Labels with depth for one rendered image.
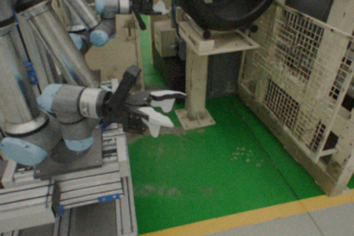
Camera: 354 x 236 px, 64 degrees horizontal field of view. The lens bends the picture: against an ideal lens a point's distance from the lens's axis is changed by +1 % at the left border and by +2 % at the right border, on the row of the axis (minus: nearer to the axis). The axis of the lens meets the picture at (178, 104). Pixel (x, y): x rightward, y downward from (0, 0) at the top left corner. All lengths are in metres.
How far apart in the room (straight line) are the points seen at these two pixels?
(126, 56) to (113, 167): 1.29
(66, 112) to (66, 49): 0.18
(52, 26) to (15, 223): 0.66
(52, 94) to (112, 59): 1.53
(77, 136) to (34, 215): 0.39
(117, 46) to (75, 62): 1.38
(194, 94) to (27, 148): 1.49
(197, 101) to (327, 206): 1.09
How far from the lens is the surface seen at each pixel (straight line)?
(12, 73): 0.78
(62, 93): 0.74
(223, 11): 1.79
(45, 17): 0.82
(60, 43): 0.82
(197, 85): 2.10
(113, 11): 1.43
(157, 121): 0.60
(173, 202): 1.77
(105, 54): 2.22
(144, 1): 1.43
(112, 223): 1.49
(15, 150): 0.89
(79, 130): 0.78
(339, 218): 1.95
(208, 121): 2.30
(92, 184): 1.17
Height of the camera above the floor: 1.45
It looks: 35 degrees down
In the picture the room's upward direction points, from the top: straight up
